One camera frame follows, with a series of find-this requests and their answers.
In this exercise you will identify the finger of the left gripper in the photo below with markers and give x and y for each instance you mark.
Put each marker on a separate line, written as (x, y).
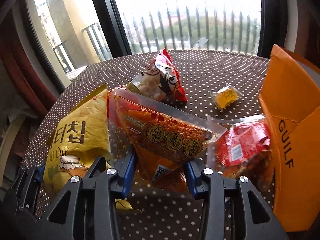
(98, 167)

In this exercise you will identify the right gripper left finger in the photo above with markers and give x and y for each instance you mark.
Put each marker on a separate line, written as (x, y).
(86, 208)

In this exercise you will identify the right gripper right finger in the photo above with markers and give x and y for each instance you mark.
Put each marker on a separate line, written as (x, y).
(232, 208)

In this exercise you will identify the clear orange spicy snack packet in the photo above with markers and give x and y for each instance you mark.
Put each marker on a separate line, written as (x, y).
(163, 137)

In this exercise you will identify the yellow chip bag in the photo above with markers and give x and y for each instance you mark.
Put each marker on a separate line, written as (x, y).
(79, 138)

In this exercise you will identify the clear red label snack packet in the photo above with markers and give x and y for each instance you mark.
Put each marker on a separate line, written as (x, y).
(242, 148)

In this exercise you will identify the red white peanut bag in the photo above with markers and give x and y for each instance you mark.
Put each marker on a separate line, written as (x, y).
(159, 81)

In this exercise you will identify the dark red curtain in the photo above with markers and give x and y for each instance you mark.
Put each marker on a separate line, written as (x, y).
(22, 74)

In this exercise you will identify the orange cardboard box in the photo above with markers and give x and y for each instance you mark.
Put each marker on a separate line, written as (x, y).
(290, 101)

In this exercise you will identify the small yellow candy packet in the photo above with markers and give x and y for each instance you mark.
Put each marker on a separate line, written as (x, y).
(225, 96)

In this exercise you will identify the brown polka dot tablecloth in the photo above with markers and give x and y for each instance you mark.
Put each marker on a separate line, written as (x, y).
(162, 214)

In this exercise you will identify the balcony metal railing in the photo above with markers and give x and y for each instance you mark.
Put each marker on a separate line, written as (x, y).
(174, 30)

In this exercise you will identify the black window frame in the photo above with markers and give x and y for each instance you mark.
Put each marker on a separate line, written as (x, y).
(112, 26)

